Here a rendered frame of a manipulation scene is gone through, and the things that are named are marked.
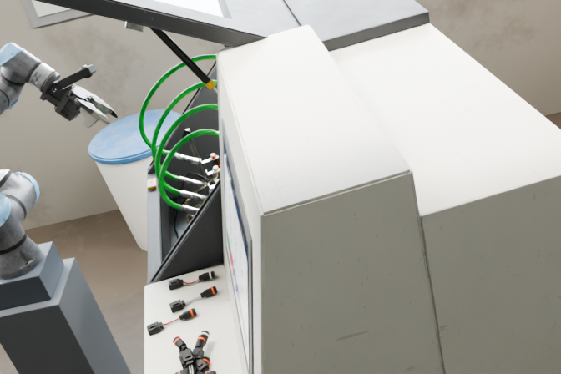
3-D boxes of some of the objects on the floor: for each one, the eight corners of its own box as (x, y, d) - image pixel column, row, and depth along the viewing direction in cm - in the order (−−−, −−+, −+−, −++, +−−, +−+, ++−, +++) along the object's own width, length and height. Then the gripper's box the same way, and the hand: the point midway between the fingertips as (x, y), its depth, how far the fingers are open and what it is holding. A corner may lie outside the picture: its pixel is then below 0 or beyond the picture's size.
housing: (349, 316, 294) (267, -26, 219) (412, 297, 295) (351, -50, 220) (492, 685, 172) (417, 199, 98) (599, 651, 174) (604, 144, 99)
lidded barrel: (219, 194, 403) (188, 100, 372) (213, 248, 359) (177, 146, 328) (136, 211, 408) (99, 120, 377) (120, 265, 364) (76, 168, 334)
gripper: (49, 91, 206) (109, 131, 208) (31, 101, 193) (94, 144, 196) (63, 68, 203) (123, 109, 206) (45, 76, 191) (110, 120, 193)
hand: (111, 116), depth 200 cm, fingers open, 7 cm apart
